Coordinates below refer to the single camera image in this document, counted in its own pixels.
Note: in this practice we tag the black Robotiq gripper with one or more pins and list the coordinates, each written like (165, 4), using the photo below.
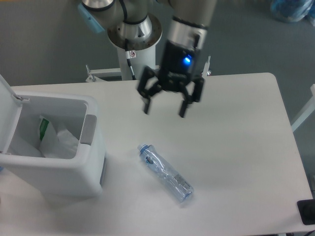
(176, 70)

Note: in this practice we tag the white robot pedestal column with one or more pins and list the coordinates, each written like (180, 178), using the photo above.
(136, 59)

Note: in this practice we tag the white frame post right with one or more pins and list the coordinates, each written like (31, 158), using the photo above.
(305, 111)

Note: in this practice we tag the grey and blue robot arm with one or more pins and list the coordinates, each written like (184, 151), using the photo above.
(188, 27)

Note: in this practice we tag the white trash can with lid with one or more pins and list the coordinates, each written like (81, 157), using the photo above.
(80, 176)

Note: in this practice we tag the white plastic packaging bag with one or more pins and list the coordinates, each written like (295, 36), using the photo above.
(39, 137)

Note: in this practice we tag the clear crushed plastic bottle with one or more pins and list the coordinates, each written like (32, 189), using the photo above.
(165, 172)

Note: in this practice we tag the blue plastic bag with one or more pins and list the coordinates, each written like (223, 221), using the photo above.
(290, 11)

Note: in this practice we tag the black device at table edge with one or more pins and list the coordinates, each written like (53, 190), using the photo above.
(307, 211)

